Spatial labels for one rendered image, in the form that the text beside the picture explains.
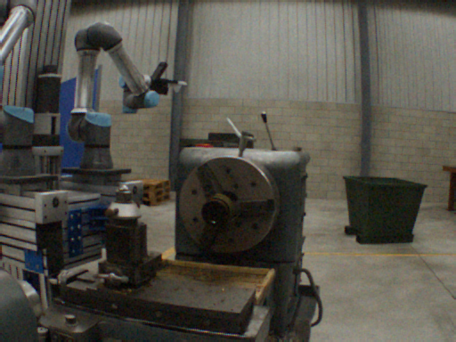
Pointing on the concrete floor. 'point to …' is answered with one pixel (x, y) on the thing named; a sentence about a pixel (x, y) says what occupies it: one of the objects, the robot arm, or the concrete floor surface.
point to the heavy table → (451, 187)
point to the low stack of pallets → (155, 190)
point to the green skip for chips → (382, 208)
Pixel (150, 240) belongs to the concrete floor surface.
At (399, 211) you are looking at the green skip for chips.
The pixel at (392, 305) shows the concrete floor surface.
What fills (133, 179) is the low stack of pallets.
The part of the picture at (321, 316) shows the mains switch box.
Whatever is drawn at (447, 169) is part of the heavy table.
